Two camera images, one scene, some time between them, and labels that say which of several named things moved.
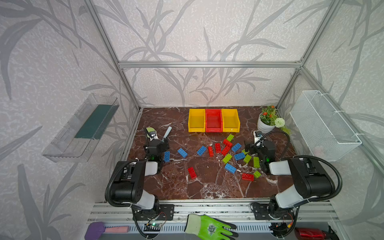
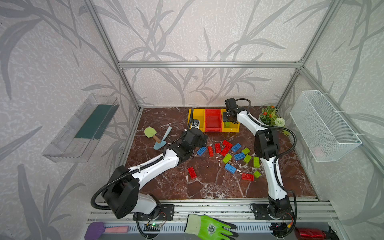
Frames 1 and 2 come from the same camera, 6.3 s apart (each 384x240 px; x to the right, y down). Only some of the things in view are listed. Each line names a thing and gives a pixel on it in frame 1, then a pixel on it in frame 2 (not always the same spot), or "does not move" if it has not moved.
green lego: [227, 158] does not move
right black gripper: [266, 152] → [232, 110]
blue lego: [201, 150] does not move
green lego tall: [256, 164] does not move
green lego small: [247, 158] does not move
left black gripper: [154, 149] → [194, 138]
